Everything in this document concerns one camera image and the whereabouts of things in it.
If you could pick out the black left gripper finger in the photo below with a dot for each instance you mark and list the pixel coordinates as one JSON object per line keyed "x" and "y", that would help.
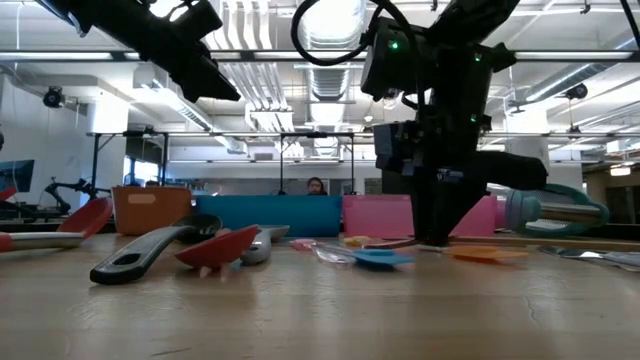
{"x": 210, "y": 82}

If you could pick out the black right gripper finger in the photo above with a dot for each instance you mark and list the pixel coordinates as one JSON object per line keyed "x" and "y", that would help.
{"x": 457, "y": 200}
{"x": 427, "y": 210}

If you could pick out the red silicone slotted spoon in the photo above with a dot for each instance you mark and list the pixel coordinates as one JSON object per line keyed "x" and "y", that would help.
{"x": 220, "y": 247}

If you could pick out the grey silicone spoon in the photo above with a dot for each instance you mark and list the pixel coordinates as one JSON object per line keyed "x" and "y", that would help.
{"x": 257, "y": 252}

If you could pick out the red ladle with steel shaft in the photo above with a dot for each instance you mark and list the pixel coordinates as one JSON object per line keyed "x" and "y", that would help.
{"x": 87, "y": 217}

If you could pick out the black slotted spoon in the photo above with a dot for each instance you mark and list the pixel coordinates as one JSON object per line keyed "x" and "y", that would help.
{"x": 130, "y": 260}

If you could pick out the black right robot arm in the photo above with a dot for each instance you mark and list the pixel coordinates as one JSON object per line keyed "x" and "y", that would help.
{"x": 460, "y": 75}

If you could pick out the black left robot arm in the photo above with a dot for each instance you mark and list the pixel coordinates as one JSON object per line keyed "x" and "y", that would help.
{"x": 100, "y": 20}

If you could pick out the background black robot arm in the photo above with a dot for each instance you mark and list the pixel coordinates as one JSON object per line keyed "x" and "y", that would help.
{"x": 75, "y": 187}

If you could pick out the pink plastic bin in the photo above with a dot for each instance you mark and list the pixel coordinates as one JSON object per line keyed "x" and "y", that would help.
{"x": 375, "y": 215}

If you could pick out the teal-framed steel grater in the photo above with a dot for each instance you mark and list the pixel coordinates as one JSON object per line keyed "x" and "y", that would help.
{"x": 525, "y": 210}

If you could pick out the person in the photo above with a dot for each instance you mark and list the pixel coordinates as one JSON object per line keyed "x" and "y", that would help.
{"x": 316, "y": 187}

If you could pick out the black ceiling spotlight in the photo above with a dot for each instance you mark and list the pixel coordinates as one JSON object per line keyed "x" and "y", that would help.
{"x": 577, "y": 92}
{"x": 52, "y": 97}

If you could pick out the orange plastic bin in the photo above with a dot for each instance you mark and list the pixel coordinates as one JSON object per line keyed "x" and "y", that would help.
{"x": 150, "y": 215}

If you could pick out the blue plastic bin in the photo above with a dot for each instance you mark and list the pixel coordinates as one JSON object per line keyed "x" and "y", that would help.
{"x": 280, "y": 215}

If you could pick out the monitor with blue screen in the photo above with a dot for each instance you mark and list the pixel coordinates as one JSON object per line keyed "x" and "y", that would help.
{"x": 15, "y": 175}

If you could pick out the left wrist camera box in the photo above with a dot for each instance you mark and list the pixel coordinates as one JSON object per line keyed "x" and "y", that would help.
{"x": 202, "y": 20}

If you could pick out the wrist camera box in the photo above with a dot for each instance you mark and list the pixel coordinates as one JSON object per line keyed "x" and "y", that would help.
{"x": 202, "y": 20}
{"x": 395, "y": 147}

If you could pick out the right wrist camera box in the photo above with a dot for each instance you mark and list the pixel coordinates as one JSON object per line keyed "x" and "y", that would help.
{"x": 395, "y": 147}

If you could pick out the silver ventilation duct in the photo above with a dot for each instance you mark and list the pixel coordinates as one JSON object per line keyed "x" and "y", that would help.
{"x": 330, "y": 80}

